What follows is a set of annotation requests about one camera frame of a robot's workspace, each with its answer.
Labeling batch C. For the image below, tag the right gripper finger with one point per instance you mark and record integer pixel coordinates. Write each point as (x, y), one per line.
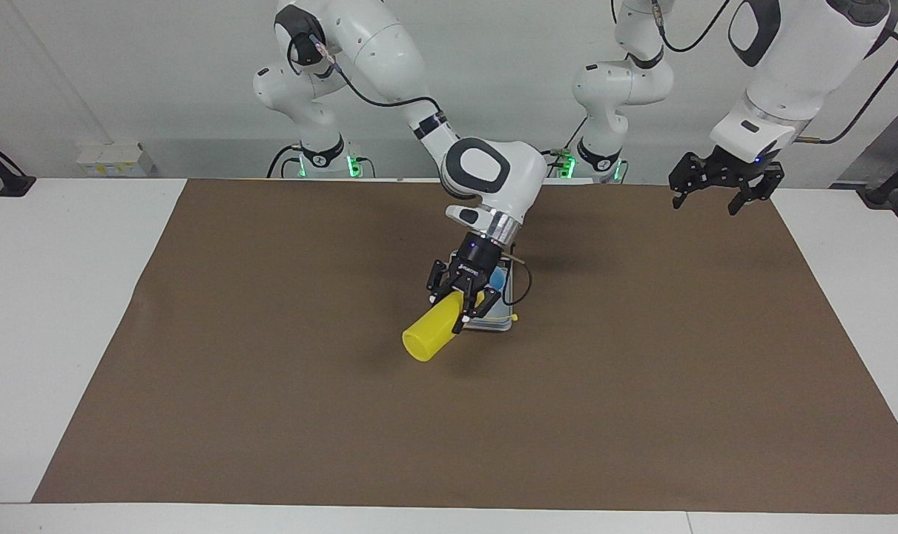
(440, 280)
(492, 298)

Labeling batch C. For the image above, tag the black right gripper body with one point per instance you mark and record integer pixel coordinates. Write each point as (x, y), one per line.
(474, 263)

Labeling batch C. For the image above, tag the black stand foot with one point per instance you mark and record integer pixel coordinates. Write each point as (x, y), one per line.
(15, 184)
(882, 194)

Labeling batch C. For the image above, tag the light blue plastic cup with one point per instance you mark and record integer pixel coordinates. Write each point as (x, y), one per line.
(500, 282)

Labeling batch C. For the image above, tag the silver digital kitchen scale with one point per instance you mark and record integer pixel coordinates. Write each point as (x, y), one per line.
(486, 326)

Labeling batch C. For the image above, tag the yellow seasoning bottle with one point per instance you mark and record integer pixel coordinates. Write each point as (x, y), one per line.
(430, 337)

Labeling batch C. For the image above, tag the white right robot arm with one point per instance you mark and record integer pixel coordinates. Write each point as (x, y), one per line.
(374, 44)

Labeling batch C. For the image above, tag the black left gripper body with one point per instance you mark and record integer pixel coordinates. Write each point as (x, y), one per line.
(734, 169)

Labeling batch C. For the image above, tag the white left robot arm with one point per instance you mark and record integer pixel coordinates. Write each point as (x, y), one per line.
(790, 67)

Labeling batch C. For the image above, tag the white wall socket box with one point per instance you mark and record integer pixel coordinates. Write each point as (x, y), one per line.
(111, 159)

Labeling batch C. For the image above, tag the brown table mat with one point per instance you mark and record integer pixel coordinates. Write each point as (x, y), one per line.
(419, 415)

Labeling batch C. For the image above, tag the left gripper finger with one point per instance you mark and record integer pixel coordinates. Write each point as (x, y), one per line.
(689, 172)
(767, 185)

